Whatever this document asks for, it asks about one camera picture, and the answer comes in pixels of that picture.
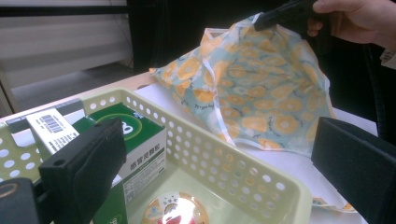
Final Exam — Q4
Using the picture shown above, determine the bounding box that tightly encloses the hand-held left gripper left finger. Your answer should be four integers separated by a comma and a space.
37, 117, 128, 224

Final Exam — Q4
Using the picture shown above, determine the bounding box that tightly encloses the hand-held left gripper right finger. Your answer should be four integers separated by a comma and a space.
311, 116, 396, 224

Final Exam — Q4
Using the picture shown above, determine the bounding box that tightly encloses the slim green and white box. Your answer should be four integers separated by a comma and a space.
25, 107, 129, 224

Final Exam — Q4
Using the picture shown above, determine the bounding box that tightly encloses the wide green and white box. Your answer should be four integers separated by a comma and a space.
73, 102, 168, 207

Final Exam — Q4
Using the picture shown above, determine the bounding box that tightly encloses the orange-print fabric bag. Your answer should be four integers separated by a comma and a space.
148, 12, 359, 214

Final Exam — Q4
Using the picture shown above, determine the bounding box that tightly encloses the round orange-lidded metal tin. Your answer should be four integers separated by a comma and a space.
141, 190, 210, 224

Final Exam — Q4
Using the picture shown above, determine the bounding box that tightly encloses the pale yellow perforated plastic basket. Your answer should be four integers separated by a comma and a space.
0, 88, 314, 224

